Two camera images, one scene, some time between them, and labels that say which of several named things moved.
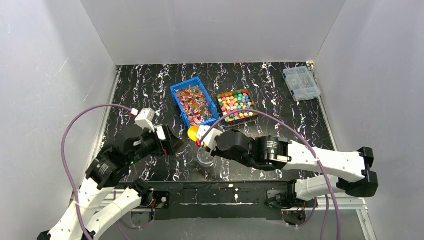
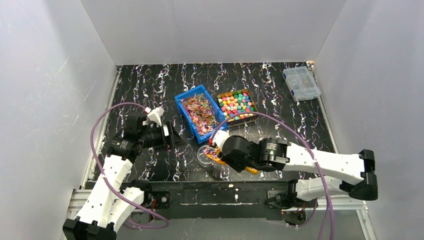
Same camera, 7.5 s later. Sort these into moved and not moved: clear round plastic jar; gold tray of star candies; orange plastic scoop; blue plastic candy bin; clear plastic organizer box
Moved: orange plastic scoop; blue plastic candy bin
Not moved: gold tray of star candies; clear round plastic jar; clear plastic organizer box
